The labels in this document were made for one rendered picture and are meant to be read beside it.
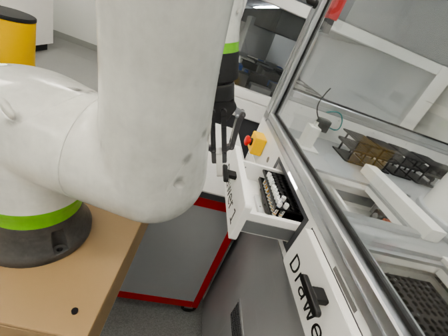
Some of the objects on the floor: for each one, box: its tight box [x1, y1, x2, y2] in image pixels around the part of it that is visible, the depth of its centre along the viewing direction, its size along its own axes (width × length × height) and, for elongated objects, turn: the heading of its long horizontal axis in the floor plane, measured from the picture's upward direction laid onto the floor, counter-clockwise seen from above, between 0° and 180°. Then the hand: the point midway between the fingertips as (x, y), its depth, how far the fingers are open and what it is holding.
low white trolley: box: [117, 123, 245, 312], centre depth 125 cm, size 58×62×76 cm
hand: (219, 162), depth 65 cm, fingers closed
